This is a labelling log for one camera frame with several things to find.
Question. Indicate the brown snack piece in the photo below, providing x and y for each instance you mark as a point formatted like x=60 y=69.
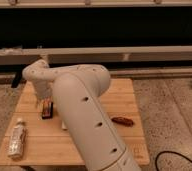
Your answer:
x=123 y=121

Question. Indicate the plastic water bottle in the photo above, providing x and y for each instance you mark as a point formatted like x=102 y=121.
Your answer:
x=17 y=139

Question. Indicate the long metal rail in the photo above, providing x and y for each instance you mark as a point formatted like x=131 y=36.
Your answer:
x=73 y=56

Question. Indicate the white sponge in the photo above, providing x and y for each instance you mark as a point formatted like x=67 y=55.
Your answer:
x=64 y=126

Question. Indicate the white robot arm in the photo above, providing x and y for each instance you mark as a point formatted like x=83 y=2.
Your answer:
x=75 y=91

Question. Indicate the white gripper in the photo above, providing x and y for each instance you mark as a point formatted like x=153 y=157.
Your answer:
x=43 y=91

